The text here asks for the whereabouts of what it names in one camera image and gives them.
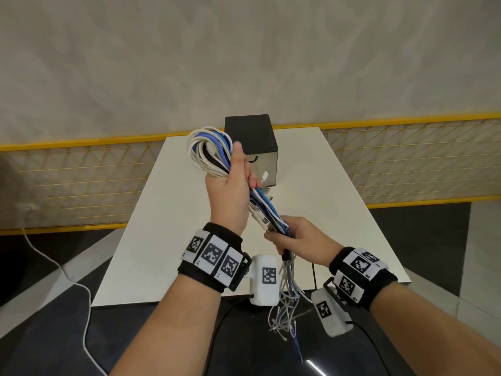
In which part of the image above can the person's right hand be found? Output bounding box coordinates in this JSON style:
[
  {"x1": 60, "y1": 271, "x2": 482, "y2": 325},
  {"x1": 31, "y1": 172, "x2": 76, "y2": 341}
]
[{"x1": 264, "y1": 216, "x2": 345, "y2": 269}]

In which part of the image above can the person's left hand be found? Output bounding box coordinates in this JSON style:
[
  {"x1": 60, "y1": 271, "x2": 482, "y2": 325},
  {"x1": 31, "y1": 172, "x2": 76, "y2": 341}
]
[{"x1": 205, "y1": 141, "x2": 262, "y2": 236}]

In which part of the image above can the pile of cables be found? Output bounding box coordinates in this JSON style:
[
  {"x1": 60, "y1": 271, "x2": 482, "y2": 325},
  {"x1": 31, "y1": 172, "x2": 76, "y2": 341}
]
[{"x1": 187, "y1": 127, "x2": 310, "y2": 363}]

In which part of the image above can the black-topped grey drawer box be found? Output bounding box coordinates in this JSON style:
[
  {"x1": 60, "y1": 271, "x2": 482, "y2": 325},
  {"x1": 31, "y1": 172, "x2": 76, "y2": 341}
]
[{"x1": 224, "y1": 114, "x2": 279, "y2": 189}]

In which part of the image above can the person's right forearm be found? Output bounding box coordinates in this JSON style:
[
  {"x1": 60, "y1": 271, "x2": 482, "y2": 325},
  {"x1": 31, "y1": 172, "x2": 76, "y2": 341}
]
[{"x1": 369, "y1": 284, "x2": 501, "y2": 376}]

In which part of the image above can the black wristband with markers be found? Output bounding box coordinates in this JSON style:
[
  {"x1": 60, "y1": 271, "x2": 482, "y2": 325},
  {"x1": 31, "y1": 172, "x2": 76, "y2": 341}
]
[
  {"x1": 178, "y1": 222, "x2": 253, "y2": 293},
  {"x1": 328, "y1": 246, "x2": 399, "y2": 311}
]

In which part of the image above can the yellow mesh fence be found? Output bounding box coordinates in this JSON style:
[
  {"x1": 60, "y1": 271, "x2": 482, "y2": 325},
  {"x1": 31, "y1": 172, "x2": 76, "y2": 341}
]
[{"x1": 0, "y1": 111, "x2": 501, "y2": 236}]

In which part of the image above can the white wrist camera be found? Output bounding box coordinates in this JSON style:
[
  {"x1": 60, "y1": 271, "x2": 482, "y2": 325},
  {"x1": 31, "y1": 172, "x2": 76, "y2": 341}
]
[
  {"x1": 248, "y1": 253, "x2": 281, "y2": 307},
  {"x1": 311, "y1": 287, "x2": 354, "y2": 337}
]

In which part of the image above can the long white power cord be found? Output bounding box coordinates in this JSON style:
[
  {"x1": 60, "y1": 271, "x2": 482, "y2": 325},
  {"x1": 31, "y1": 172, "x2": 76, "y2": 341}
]
[{"x1": 17, "y1": 203, "x2": 109, "y2": 376}]

